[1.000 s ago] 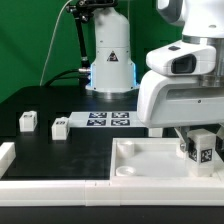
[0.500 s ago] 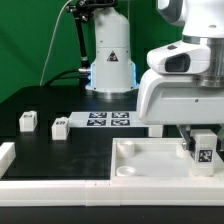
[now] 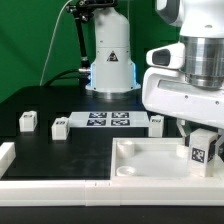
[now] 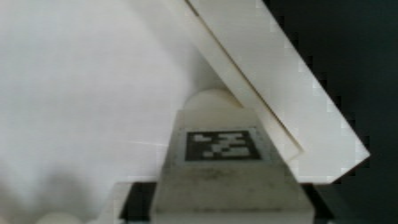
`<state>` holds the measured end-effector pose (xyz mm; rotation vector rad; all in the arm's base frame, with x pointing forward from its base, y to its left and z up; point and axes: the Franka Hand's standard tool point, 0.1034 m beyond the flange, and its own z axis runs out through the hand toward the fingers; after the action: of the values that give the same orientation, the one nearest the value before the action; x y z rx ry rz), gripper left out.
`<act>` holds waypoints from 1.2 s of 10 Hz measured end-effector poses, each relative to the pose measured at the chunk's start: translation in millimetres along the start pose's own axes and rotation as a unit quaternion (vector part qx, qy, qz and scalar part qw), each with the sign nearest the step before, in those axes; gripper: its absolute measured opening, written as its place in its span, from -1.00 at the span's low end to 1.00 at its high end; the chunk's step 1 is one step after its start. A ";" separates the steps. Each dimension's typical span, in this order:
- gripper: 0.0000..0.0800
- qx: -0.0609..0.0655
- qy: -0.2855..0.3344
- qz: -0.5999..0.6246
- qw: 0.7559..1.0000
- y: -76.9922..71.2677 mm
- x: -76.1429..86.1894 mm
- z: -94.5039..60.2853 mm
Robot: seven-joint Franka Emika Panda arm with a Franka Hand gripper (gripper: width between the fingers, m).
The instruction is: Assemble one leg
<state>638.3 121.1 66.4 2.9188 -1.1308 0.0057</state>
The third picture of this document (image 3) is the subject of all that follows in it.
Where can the white U-shaped fence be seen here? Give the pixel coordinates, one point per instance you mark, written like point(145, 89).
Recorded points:
point(99, 192)

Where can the black camera stand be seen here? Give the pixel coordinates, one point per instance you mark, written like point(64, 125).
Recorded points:
point(82, 12)

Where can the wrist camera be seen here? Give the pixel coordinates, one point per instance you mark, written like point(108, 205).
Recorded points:
point(171, 56)

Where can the white marker sheet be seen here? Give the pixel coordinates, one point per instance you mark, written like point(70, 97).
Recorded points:
point(117, 119)

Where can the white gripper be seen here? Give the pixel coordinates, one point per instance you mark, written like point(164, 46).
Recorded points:
point(166, 92)

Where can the white square tabletop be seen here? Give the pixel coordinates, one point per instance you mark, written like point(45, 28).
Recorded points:
point(157, 160)

